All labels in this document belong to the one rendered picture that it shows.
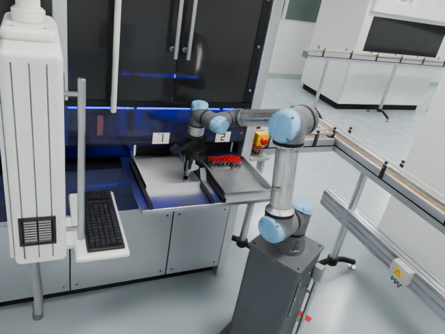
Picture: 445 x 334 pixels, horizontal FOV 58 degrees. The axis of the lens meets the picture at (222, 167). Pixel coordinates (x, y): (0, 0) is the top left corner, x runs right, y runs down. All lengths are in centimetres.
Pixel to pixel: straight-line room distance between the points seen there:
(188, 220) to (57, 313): 87
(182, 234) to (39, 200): 116
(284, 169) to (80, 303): 152
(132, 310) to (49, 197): 123
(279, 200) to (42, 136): 85
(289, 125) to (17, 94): 85
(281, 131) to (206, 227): 116
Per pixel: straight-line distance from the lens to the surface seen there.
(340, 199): 286
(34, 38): 136
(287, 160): 149
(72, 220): 180
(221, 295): 266
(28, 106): 130
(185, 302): 258
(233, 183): 201
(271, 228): 159
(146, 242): 238
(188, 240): 247
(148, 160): 211
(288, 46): 779
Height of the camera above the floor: 187
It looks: 27 degrees down
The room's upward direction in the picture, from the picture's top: 11 degrees clockwise
